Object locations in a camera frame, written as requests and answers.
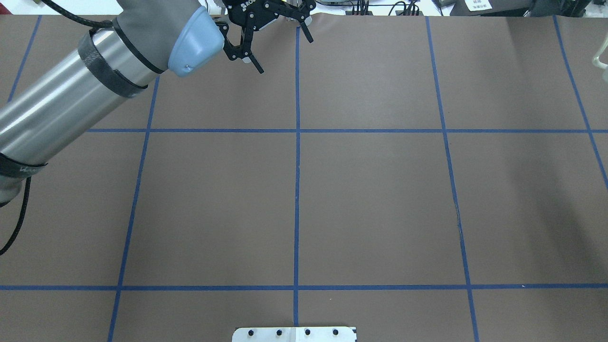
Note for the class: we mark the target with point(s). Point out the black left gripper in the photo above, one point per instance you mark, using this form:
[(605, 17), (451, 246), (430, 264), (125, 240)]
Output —
[(246, 8)]

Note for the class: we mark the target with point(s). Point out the brown paper table cover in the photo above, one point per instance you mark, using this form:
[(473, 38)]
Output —
[(421, 179)]

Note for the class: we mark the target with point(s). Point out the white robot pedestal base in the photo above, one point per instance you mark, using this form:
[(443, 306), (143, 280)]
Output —
[(329, 333)]

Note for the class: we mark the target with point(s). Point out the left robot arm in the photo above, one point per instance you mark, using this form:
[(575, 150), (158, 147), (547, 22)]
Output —
[(115, 61)]

